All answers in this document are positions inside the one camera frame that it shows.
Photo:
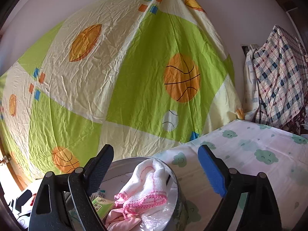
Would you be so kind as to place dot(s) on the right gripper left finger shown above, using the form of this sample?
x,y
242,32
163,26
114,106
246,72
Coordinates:
x,y
49,211

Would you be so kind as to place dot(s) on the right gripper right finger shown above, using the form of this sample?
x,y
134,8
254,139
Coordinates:
x,y
254,192

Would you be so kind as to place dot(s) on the green tissue packet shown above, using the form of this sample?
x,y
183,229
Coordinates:
x,y
102,206

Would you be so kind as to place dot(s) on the white pink-trimmed gauze cloth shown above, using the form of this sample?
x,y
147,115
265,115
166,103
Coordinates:
x,y
146,189

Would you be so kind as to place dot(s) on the wooden door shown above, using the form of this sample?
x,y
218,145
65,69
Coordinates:
x,y
13,180

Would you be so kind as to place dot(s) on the pink fabric in tin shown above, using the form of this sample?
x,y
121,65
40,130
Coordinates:
x,y
116,220

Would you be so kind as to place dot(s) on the round blue metal tin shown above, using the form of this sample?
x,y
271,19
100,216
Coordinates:
x,y
119,174

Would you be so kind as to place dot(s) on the cloud print bed sheet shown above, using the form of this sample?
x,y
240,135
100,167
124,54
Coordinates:
x,y
250,148

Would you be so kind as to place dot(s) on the brass door knob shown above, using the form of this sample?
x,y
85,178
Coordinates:
x,y
5,159

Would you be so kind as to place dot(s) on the clear plastic bag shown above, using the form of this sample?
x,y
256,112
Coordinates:
x,y
156,218

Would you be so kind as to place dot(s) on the plaid checked cloth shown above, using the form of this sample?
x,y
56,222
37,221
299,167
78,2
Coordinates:
x,y
275,82

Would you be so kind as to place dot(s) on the green basketball print sheet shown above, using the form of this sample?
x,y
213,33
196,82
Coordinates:
x,y
141,75

